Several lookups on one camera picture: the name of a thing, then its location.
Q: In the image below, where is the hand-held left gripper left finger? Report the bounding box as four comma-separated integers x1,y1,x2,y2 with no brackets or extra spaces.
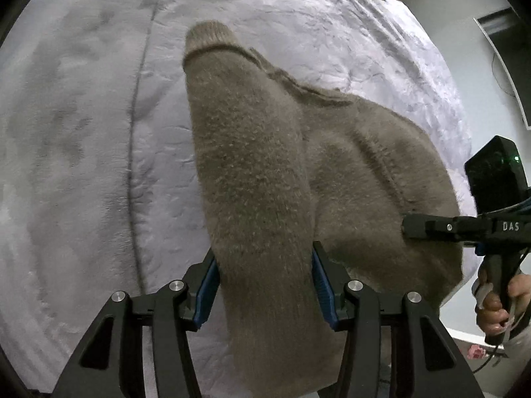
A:
50,249,220,398

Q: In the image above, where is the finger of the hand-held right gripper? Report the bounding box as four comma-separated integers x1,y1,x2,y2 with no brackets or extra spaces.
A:
400,212,480,244

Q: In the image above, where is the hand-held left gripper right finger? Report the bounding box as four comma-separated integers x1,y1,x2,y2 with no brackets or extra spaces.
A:
312,240,486,398

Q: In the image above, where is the grey-brown knit sweater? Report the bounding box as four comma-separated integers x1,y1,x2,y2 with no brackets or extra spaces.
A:
183,21,465,398

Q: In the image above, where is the person's right hand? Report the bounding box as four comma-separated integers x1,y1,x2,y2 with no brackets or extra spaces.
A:
475,263,531,336

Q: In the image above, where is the white framed board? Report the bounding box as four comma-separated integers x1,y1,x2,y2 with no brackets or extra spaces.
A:
473,8,531,129

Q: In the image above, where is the white quilted bed cover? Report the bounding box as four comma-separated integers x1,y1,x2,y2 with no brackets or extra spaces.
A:
0,0,476,398

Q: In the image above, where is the thin dark wall cable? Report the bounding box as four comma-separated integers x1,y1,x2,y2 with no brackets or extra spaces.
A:
492,54,519,98

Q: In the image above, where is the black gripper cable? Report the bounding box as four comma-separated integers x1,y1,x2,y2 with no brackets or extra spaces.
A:
469,340,510,377

